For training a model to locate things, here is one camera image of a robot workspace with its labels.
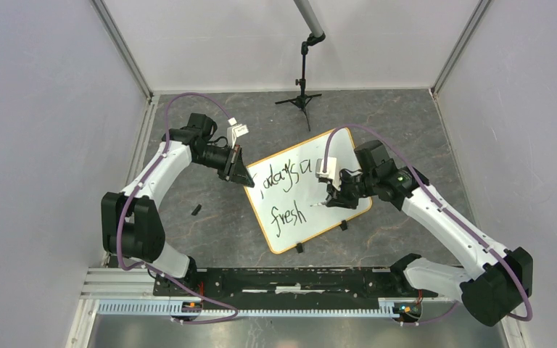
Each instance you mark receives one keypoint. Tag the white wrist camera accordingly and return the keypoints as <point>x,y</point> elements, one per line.
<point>327,171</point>
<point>235,130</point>

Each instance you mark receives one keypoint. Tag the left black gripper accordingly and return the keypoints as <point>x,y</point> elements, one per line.
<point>240,175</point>

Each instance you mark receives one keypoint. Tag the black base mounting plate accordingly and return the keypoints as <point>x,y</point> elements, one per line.
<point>310,288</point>

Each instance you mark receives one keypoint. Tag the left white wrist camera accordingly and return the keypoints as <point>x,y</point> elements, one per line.
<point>235,130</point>

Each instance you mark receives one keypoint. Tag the yellow framed whiteboard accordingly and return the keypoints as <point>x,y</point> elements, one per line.
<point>286,186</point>

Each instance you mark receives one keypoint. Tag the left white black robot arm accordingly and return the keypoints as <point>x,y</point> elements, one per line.
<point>131,224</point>

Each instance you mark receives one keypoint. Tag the black tripod camera stand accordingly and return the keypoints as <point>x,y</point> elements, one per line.
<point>302,100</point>

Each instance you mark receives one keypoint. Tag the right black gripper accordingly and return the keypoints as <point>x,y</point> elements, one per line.
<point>340,198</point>

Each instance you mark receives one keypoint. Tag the slotted aluminium cable rail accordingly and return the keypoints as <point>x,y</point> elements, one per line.
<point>181,308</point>

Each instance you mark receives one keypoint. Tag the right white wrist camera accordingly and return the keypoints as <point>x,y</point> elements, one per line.
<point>327,171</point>

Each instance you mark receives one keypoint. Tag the black marker cap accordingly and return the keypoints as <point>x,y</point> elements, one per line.
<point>196,210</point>

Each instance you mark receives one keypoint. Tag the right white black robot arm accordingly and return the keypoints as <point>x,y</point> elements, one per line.
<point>491,281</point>

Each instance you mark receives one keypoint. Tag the grey camera boom pole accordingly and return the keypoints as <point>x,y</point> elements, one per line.
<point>307,12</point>

